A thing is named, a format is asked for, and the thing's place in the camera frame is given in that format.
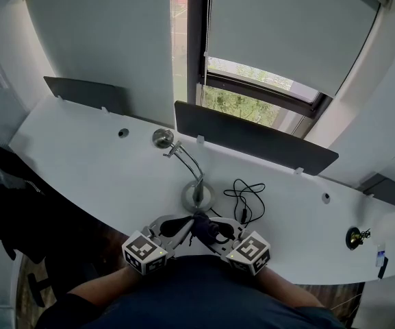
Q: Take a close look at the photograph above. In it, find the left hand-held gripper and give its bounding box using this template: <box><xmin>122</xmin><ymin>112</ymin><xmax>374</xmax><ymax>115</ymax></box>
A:
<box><xmin>121</xmin><ymin>214</ymin><xmax>194</xmax><ymax>276</ymax></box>

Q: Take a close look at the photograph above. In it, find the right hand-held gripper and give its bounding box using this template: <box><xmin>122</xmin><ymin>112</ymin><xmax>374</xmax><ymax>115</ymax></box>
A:
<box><xmin>202</xmin><ymin>217</ymin><xmax>272</xmax><ymax>276</ymax></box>

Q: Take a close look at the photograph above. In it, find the silver desk lamp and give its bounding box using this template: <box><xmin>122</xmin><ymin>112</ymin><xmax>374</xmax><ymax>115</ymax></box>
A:
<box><xmin>151</xmin><ymin>127</ymin><xmax>216</xmax><ymax>215</ymax></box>

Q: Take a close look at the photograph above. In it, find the person's left forearm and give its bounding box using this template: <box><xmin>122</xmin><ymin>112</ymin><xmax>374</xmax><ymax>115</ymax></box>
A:
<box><xmin>67</xmin><ymin>265</ymin><xmax>144</xmax><ymax>308</ymax></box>

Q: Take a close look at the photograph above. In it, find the person's right forearm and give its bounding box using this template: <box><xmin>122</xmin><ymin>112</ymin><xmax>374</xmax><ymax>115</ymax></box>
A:
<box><xmin>257</xmin><ymin>267</ymin><xmax>325</xmax><ymax>310</ymax></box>

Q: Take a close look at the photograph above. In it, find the black divider panel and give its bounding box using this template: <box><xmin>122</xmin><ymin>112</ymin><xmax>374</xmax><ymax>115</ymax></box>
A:
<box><xmin>174</xmin><ymin>100</ymin><xmax>340</xmax><ymax>177</ymax></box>

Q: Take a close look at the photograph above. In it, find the dark grey panel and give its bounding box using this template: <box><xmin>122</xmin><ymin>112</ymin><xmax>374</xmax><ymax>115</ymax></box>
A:
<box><xmin>42</xmin><ymin>76</ymin><xmax>129</xmax><ymax>116</ymax></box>

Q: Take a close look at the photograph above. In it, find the person's dark blue shirt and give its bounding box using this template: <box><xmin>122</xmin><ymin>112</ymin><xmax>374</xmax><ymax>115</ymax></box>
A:
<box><xmin>39</xmin><ymin>254</ymin><xmax>347</xmax><ymax>329</ymax></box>

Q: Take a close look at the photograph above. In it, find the black office chair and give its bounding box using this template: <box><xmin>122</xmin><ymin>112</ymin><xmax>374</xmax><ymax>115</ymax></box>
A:
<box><xmin>0</xmin><ymin>131</ymin><xmax>118</xmax><ymax>308</ymax></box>

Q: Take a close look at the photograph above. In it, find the small black device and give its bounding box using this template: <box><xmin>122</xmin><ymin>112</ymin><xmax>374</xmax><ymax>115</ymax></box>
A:
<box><xmin>378</xmin><ymin>257</ymin><xmax>390</xmax><ymax>280</ymax></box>

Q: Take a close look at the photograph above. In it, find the wide grey roller blind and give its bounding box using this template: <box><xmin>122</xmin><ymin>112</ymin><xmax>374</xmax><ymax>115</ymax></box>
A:
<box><xmin>25</xmin><ymin>0</ymin><xmax>175</xmax><ymax>127</ymax></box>

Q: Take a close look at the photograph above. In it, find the narrow grey roller blind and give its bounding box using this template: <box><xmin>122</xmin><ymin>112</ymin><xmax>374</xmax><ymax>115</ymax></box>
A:
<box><xmin>206</xmin><ymin>0</ymin><xmax>390</xmax><ymax>98</ymax></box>

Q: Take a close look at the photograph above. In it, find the black power cable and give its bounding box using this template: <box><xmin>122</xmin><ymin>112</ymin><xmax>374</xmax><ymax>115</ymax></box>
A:
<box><xmin>223</xmin><ymin>179</ymin><xmax>266</xmax><ymax>224</ymax></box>

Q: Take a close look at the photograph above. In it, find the dark window frame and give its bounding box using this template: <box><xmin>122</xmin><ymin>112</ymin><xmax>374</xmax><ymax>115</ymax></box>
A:
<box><xmin>186</xmin><ymin>0</ymin><xmax>333</xmax><ymax>140</ymax></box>

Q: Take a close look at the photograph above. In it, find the blind pull cord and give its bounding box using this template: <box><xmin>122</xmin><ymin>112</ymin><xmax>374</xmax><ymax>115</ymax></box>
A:
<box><xmin>199</xmin><ymin>0</ymin><xmax>216</xmax><ymax>104</ymax></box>

